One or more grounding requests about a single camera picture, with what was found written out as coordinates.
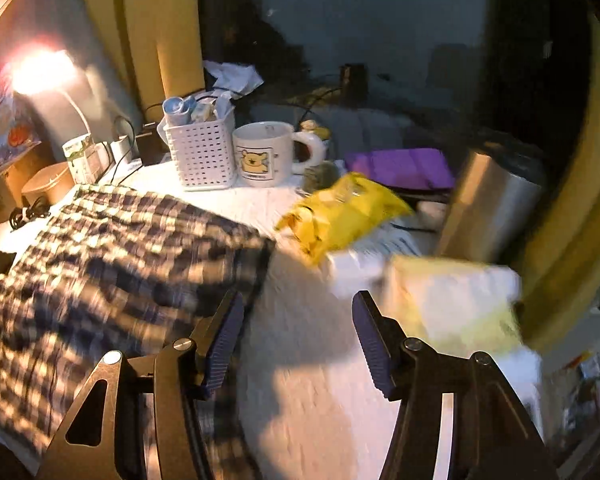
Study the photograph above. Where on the grey green pouch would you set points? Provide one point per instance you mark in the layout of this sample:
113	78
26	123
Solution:
320	176

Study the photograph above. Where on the tan round box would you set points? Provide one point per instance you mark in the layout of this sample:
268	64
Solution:
47	185

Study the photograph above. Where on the plaid flannel shirt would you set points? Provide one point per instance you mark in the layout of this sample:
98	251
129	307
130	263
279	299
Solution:
105	260

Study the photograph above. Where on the crumpled white paper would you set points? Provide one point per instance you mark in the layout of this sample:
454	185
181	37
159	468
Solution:
235	77

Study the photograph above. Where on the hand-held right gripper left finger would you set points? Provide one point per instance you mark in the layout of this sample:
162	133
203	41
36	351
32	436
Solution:
225	340

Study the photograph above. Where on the black power adapter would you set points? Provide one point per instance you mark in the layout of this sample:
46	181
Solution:
150	147

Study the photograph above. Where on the blue white tube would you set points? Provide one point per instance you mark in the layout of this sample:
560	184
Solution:
177	109

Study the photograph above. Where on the white mug with bear print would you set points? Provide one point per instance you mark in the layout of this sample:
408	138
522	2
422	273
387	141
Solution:
260	155

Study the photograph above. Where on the stainless steel canister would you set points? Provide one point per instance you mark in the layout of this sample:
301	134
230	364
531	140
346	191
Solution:
485	205

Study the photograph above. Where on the white plastic basket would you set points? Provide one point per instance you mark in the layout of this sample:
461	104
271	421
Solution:
202	155

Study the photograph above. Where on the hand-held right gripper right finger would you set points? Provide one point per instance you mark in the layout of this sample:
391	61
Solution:
375	350

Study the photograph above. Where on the cardboard box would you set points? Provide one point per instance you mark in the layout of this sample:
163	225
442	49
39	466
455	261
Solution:
5	185

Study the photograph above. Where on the small yellow figurine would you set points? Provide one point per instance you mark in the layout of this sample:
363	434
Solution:
314	129

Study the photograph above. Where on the purple cloth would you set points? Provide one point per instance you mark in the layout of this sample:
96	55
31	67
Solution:
400	167

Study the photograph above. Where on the white charger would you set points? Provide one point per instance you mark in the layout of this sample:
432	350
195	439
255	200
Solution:
124	149

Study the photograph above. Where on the yellow white tissue pack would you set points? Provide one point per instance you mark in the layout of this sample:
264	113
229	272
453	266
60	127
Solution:
455	300

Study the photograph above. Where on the white desk lamp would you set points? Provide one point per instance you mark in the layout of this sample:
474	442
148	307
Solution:
45	70

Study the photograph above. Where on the yellow curtain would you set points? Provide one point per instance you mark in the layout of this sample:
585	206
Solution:
570	240
145	25

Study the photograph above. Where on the green white carton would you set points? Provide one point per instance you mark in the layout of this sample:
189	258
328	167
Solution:
80	157

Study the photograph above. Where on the printed snack bag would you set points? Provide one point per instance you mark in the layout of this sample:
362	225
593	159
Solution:
7	110

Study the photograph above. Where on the white printed packet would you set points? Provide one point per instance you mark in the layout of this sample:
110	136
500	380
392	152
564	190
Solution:
360	270

